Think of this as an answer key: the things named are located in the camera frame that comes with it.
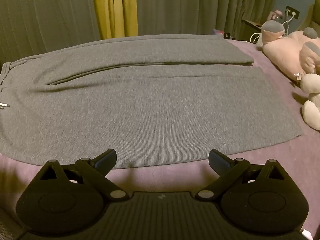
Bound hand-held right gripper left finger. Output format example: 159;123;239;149
37;149;129;202

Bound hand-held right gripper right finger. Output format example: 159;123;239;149
193;149;285;202

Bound grey pants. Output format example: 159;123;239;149
0;34;304;168

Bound pink bed sheet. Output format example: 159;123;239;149
0;39;320;240

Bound beige plush toy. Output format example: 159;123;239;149
299;74;320;132

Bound pink plush toy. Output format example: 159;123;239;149
260;20;320;81

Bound dark nightstand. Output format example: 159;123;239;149
241;19;263;42

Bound yellow curtain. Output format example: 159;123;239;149
92;0;138;40

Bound grey-green curtain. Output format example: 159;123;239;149
0;0;102;65
136;0;279;37

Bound wall socket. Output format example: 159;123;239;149
286;5;300;19

